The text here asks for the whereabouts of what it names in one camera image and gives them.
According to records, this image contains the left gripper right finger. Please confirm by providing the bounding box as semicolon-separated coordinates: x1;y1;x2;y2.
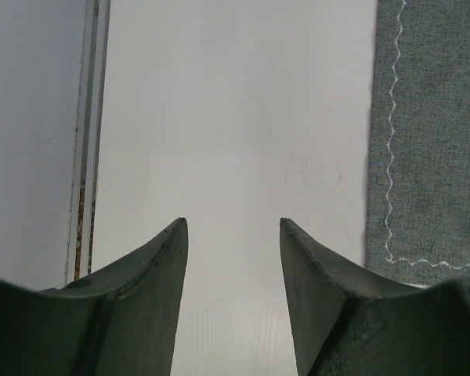
280;219;470;375

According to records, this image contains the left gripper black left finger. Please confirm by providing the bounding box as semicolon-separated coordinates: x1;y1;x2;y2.
0;218;188;375

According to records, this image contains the grey cloth napkin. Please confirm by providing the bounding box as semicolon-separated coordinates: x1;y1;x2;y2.
365;1;470;286

